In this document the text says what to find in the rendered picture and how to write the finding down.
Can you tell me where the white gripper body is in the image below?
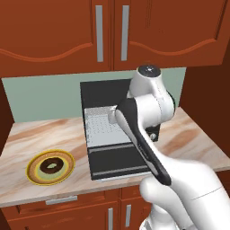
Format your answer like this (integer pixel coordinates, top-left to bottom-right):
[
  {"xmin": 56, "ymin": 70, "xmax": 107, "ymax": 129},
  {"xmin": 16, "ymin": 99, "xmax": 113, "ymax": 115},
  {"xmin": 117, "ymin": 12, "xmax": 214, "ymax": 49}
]
[{"xmin": 108, "ymin": 104, "xmax": 121, "ymax": 125}]

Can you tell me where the silver toaster oven rack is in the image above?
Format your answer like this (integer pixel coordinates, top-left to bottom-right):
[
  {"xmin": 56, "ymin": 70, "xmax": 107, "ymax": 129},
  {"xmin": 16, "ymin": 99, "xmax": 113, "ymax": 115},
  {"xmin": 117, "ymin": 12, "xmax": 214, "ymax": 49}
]
[{"xmin": 84, "ymin": 105, "xmax": 135, "ymax": 148}]

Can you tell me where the black toaster oven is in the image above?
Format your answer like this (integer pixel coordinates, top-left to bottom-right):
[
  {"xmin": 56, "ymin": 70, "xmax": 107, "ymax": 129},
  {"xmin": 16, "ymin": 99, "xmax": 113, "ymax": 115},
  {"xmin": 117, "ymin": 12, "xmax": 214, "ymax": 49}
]
[{"xmin": 79, "ymin": 78, "xmax": 162, "ymax": 151}]

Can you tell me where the black toaster oven door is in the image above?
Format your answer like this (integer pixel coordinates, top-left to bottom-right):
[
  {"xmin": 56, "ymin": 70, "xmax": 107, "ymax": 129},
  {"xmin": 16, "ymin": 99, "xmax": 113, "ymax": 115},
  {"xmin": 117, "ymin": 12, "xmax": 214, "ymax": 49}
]
[{"xmin": 86, "ymin": 142, "xmax": 154, "ymax": 183}]

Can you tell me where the brown bagel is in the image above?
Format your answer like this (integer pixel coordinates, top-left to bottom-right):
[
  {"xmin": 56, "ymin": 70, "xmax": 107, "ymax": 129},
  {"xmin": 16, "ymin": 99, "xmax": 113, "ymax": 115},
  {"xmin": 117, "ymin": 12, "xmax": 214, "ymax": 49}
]
[{"xmin": 39, "ymin": 157, "xmax": 65, "ymax": 175}]

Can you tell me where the yellow and brown plate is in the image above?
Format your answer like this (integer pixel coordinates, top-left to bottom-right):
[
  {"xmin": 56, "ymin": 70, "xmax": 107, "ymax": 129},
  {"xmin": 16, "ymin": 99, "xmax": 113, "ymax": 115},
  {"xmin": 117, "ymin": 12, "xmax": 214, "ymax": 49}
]
[{"xmin": 25, "ymin": 148, "xmax": 76, "ymax": 187}]

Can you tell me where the narrow brown drawer front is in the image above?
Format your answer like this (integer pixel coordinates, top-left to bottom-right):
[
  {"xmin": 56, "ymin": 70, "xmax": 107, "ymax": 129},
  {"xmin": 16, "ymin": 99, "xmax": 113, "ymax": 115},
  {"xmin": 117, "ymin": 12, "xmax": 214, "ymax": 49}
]
[{"xmin": 120, "ymin": 184, "xmax": 145, "ymax": 200}]

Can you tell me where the wide brown drawer front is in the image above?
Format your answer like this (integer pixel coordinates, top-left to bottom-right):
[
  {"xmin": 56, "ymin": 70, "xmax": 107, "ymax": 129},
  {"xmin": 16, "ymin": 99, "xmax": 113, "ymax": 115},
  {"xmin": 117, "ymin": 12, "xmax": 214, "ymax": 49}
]
[{"xmin": 0, "ymin": 189, "xmax": 121, "ymax": 222}]

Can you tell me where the grey toaster oven door handle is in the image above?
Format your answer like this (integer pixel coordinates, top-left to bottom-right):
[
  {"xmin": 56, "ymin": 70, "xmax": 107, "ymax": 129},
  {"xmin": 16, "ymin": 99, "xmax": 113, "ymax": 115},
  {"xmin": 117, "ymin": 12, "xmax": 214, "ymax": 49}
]
[{"xmin": 94, "ymin": 173, "xmax": 152, "ymax": 183}]

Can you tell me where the grey wall cupboard handle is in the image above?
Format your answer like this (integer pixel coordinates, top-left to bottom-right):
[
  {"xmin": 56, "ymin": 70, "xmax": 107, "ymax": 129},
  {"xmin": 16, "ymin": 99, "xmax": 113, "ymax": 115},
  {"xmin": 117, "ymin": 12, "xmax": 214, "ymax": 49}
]
[
  {"xmin": 95, "ymin": 4, "xmax": 104, "ymax": 63},
  {"xmin": 120, "ymin": 4, "xmax": 130, "ymax": 62}
]

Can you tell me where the grey drawer handle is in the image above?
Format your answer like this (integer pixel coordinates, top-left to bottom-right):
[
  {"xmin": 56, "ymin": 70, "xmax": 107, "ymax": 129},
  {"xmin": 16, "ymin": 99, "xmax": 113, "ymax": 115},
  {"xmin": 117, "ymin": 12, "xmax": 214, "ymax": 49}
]
[{"xmin": 45, "ymin": 195, "xmax": 79, "ymax": 207}]

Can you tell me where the grey base cupboard handle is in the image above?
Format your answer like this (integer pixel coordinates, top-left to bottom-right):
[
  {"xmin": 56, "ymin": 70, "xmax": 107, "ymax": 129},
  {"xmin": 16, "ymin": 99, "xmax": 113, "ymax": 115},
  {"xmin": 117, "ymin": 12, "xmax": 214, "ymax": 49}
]
[
  {"xmin": 124, "ymin": 204, "xmax": 132, "ymax": 228},
  {"xmin": 107, "ymin": 208, "xmax": 114, "ymax": 230}
]

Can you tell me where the brown wall cupboard door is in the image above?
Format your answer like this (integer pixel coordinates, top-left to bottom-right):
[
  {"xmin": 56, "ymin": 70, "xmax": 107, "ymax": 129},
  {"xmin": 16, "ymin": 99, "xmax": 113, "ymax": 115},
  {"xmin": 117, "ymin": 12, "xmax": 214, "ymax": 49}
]
[
  {"xmin": 0, "ymin": 0, "xmax": 114, "ymax": 78},
  {"xmin": 113, "ymin": 0, "xmax": 230, "ymax": 72}
]

